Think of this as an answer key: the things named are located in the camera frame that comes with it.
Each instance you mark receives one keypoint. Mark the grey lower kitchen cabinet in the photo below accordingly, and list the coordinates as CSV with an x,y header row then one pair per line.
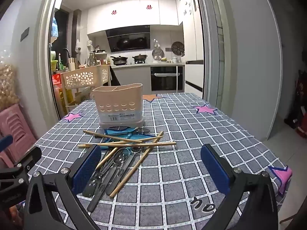
x,y
132,76

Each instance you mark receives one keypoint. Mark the beige flower-hole storage cart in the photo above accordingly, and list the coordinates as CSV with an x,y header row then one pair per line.
x,y
84,77

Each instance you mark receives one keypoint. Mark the black built-in oven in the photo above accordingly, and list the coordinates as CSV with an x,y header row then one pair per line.
x,y
166,79

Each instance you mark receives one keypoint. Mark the metal spice rack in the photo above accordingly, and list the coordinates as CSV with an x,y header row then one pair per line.
x,y
98,58

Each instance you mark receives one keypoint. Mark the white enamel mug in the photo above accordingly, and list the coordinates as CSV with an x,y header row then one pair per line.
x,y
175,60

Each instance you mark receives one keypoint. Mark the dark pot with lid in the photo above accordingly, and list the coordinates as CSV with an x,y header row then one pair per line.
x,y
139,58

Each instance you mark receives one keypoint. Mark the dark red bags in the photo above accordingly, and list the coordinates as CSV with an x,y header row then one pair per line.
x,y
297,110

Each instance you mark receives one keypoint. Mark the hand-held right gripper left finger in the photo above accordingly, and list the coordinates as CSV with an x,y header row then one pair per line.
x,y
87,170

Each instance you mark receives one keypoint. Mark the pink plastic stool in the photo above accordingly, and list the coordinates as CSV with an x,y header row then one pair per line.
x,y
16,124

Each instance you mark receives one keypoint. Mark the beige plastic utensil holder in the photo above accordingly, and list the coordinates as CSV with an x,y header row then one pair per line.
x,y
120,105

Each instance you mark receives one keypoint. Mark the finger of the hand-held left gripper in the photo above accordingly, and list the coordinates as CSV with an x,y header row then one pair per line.
x,y
28,157
6,142

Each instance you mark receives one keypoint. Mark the white plastic bag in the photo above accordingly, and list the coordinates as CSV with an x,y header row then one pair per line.
x,y
78,46

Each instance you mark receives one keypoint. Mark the grey checked star tablecloth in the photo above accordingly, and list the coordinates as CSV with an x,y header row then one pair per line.
x,y
191,148

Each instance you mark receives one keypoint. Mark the yellow oil bottle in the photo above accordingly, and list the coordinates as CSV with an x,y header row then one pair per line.
x,y
66,99

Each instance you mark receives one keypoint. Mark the silver round steamer rack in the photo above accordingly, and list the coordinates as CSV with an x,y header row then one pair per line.
x,y
158,54

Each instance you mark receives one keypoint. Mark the white upper cabinets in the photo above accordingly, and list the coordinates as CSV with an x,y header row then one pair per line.
x,y
134,14

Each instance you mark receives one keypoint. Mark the dark wall switch panel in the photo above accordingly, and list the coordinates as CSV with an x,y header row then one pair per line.
x,y
25,34

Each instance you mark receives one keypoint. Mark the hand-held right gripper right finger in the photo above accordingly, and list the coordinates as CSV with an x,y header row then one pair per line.
x,y
213,170

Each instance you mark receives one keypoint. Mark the black range hood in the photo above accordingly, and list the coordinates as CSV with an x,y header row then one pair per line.
x,y
129,39

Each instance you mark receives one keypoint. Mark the green plastic basket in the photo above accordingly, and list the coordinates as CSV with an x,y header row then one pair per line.
x,y
54,64

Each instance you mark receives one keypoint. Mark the black kitchen faucet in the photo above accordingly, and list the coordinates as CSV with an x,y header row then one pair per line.
x,y
66,51

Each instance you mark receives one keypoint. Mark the red plastic basket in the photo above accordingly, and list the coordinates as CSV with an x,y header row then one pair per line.
x,y
57,79

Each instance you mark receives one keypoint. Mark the dark round perforated tray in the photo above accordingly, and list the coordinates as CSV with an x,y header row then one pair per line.
x,y
178,48

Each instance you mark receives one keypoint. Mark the white refrigerator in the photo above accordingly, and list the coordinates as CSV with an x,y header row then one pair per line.
x,y
193,40

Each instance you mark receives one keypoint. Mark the clear bag of nuts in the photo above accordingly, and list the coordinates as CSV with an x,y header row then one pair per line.
x,y
8,86

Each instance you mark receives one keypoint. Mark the black wok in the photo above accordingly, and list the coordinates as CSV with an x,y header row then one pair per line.
x,y
119,60

